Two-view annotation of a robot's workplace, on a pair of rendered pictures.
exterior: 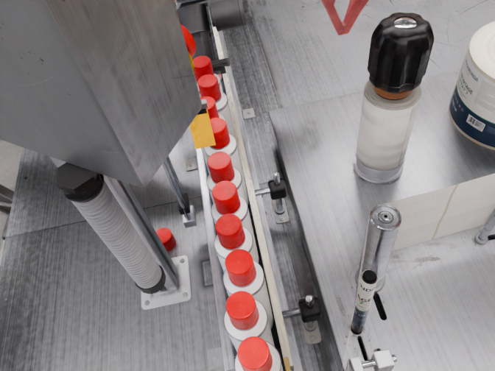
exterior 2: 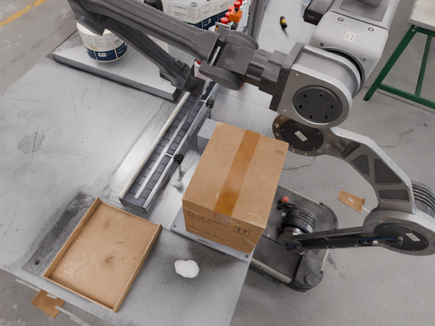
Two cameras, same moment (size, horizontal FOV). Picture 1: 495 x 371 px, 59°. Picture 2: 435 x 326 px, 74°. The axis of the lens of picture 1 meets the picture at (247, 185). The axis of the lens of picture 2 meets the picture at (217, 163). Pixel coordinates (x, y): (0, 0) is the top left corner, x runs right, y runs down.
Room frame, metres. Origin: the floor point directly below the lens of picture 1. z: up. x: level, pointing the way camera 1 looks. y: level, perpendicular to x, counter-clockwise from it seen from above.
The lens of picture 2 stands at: (1.52, 0.44, 1.85)
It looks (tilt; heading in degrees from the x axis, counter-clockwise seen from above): 58 degrees down; 198
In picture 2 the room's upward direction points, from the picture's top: 5 degrees clockwise
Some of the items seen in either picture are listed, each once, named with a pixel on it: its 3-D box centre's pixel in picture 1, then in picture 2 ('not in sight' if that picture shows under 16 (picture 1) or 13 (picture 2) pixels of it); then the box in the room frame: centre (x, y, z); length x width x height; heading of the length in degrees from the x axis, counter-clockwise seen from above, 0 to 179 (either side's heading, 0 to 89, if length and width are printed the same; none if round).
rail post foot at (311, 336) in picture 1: (310, 324); not in sight; (0.23, -0.05, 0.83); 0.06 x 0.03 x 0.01; 179
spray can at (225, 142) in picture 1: (226, 168); not in sight; (0.46, 0.03, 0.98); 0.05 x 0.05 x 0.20
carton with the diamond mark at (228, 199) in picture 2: not in sight; (234, 189); (1.08, 0.37, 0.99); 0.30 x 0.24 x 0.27; 3
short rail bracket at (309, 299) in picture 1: (298, 314); not in sight; (0.23, -0.04, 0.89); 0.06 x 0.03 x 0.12; 91
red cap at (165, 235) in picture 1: (164, 238); not in sight; (0.43, 0.17, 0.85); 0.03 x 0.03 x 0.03
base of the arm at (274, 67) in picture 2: not in sight; (270, 72); (1.03, 0.38, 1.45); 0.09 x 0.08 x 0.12; 174
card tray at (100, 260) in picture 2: not in sight; (106, 249); (1.40, 0.04, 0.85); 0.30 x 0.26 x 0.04; 1
